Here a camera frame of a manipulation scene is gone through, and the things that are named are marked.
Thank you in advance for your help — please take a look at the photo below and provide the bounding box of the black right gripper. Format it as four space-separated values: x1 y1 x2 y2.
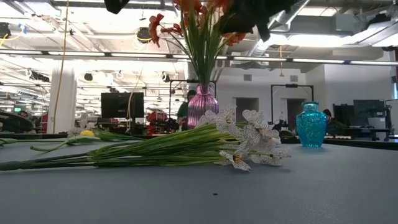
217 0 298 43

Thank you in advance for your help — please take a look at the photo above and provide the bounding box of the red artificial flower bunch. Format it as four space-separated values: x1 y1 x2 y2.
148 0 249 94

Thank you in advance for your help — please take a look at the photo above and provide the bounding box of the pink ribbed glass vase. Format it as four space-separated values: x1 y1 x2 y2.
187 82 220 131

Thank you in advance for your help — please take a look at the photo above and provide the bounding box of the white artificial flower bunch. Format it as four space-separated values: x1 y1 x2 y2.
0 104 293 173

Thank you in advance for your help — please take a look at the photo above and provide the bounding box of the blue textured glass vase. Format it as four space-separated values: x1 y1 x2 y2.
295 101 328 148

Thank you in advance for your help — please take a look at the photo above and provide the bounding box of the black round ceiling device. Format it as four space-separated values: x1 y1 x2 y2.
136 27 152 44

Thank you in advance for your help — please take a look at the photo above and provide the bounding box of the long ceiling light strip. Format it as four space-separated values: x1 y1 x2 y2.
0 49 398 67

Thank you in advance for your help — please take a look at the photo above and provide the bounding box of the black computer monitor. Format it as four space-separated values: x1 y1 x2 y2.
100 91 146 119

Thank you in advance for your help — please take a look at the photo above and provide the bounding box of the white building column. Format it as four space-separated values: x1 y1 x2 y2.
46 60 78 134

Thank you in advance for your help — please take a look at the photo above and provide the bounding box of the red background chair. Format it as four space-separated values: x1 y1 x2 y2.
145 111 171 135

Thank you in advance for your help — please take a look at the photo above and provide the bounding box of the dark background monitor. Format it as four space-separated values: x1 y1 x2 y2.
353 99 386 119

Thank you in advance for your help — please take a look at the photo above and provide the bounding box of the yellow cable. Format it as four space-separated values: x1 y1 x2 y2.
52 0 70 134

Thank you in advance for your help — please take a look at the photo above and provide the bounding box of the black aluminium table frame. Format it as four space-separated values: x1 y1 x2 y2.
0 133 398 151

